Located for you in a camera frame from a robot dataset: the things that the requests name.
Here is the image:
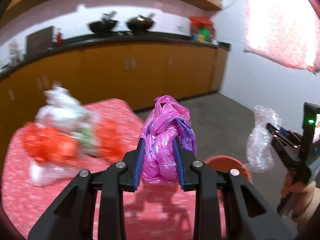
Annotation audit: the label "red floral tablecloth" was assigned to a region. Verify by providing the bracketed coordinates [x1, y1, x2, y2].
[1, 99, 196, 239]

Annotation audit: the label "orange kitchen base cabinets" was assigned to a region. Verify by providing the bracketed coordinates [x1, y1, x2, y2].
[1, 42, 229, 157]

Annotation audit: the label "small bubble wrap piece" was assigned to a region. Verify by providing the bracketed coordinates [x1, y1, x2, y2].
[246, 105, 282, 173]

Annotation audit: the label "person's right hand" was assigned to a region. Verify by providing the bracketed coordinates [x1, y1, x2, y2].
[281, 172, 316, 216]

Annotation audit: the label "red plastic bag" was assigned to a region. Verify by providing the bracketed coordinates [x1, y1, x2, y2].
[22, 119, 124, 166]

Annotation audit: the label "red plastic trash bin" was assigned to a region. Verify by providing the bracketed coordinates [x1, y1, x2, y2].
[204, 155, 253, 183]

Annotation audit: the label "black wok right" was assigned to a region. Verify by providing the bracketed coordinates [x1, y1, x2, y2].
[126, 12, 155, 33]

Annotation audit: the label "pink plastic bag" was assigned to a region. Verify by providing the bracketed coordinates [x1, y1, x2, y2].
[140, 95, 197, 185]

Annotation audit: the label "pink floral window curtain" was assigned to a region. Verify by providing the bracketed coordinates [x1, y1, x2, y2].
[245, 0, 319, 74]

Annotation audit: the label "black wok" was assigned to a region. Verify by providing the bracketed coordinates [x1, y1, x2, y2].
[87, 10, 118, 35]
[126, 12, 155, 33]

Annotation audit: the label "dark cutting board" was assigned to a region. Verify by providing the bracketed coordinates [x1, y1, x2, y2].
[26, 26, 55, 58]

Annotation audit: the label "clear white plastic bag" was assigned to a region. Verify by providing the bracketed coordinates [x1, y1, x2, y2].
[29, 84, 99, 187]

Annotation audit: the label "red bag with containers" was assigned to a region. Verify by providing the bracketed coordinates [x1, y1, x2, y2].
[189, 16, 215, 43]

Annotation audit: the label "black wok left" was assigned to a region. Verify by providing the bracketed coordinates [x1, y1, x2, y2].
[87, 10, 118, 35]

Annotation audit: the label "glass jar on counter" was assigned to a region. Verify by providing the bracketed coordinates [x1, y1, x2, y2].
[9, 40, 20, 66]

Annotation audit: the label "red bottle on counter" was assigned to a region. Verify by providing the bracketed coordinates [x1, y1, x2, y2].
[56, 28, 63, 47]

